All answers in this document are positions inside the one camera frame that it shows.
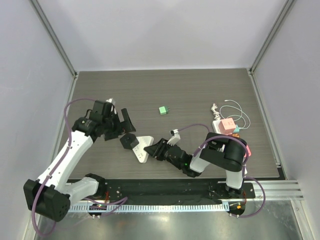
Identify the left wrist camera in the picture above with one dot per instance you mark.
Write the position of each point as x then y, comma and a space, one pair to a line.
110, 106

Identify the green USB charger plug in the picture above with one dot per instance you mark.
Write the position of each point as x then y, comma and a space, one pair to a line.
164, 110

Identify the teal small charger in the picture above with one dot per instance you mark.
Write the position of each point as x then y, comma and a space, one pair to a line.
237, 129

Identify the pink cube adapter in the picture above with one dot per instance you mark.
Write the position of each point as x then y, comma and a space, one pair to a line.
227, 126

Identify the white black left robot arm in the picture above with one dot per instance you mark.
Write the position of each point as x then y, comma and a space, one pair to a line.
65, 170

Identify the aluminium frame post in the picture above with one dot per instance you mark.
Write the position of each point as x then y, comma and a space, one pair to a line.
280, 19
52, 35

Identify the white power strip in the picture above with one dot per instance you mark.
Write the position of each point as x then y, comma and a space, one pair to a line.
217, 126

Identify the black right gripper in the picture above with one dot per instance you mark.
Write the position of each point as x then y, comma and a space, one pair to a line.
162, 150

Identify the white perforated cable duct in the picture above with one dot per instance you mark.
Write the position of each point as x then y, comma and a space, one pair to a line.
86, 207

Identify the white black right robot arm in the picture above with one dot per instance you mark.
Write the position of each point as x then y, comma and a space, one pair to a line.
224, 151

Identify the brown cube adapter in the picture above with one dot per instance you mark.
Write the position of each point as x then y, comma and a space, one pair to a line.
236, 135

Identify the aluminium right frame post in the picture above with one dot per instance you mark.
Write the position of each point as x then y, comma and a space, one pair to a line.
280, 19

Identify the white triangular power socket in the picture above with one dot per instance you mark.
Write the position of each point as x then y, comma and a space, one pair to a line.
138, 150

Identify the aluminium front frame rail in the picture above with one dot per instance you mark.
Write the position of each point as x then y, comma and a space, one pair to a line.
265, 190

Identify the black cube socket adapter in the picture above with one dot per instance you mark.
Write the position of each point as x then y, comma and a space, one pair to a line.
129, 141

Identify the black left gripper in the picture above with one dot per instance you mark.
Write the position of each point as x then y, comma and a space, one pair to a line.
126, 125

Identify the aluminium left frame post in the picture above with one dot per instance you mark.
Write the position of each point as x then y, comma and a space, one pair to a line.
52, 35

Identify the pink small plug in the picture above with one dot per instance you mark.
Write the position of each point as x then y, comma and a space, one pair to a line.
248, 151

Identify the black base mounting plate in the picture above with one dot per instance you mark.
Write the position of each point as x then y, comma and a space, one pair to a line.
208, 187

